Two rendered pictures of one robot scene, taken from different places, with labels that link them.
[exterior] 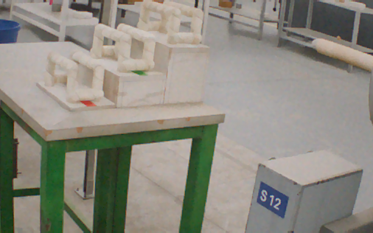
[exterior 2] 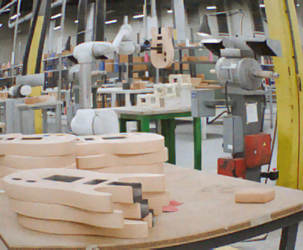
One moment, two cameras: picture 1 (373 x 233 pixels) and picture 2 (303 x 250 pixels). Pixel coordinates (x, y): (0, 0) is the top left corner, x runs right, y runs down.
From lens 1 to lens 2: 426 cm
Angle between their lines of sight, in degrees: 15
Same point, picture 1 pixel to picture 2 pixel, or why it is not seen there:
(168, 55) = (180, 90)
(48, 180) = (144, 129)
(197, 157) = (195, 123)
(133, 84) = (170, 100)
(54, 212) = not seen: hidden behind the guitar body
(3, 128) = (121, 127)
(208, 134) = not seen: hidden behind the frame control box
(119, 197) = (172, 156)
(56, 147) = (146, 117)
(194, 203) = (196, 141)
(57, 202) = not seen: hidden behind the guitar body
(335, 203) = (208, 96)
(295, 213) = (197, 96)
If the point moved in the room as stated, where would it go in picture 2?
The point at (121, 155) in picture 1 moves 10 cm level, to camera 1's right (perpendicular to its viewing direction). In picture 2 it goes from (170, 138) to (182, 138)
